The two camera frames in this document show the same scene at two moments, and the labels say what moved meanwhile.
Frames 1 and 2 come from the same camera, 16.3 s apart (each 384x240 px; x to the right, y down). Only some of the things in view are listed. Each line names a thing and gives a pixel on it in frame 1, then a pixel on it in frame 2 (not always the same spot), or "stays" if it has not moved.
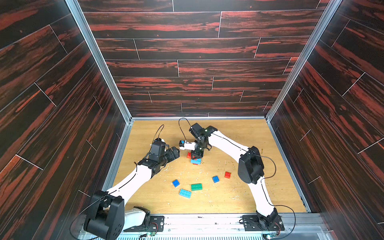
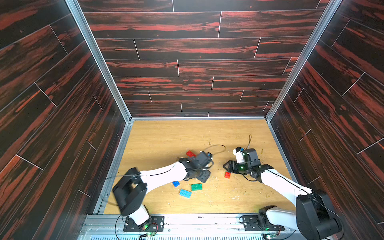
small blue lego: x=176 y=183 stays
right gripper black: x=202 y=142 to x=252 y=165
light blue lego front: x=185 y=193 stays
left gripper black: x=176 y=154 to x=205 y=176
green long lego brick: x=196 y=187 stays
